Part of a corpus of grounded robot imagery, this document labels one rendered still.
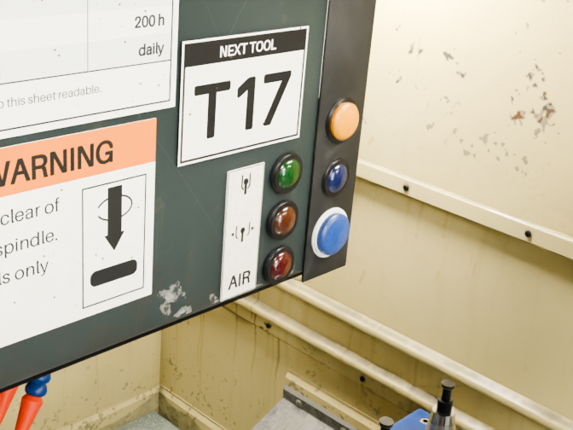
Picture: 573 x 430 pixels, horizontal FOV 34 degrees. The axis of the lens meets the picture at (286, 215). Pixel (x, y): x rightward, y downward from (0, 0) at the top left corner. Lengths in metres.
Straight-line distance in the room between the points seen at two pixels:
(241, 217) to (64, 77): 0.16
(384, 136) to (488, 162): 0.19
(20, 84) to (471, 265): 1.10
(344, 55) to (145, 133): 0.16
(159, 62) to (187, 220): 0.10
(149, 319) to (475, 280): 0.97
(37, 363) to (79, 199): 0.09
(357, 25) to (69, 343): 0.26
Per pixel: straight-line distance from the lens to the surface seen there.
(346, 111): 0.60
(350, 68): 0.61
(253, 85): 0.54
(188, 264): 0.55
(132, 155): 0.50
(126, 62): 0.48
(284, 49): 0.56
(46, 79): 0.46
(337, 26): 0.59
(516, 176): 1.38
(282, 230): 0.59
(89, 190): 0.49
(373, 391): 1.69
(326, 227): 0.62
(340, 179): 0.62
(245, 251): 0.58
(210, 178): 0.54
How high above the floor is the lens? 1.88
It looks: 23 degrees down
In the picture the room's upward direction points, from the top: 5 degrees clockwise
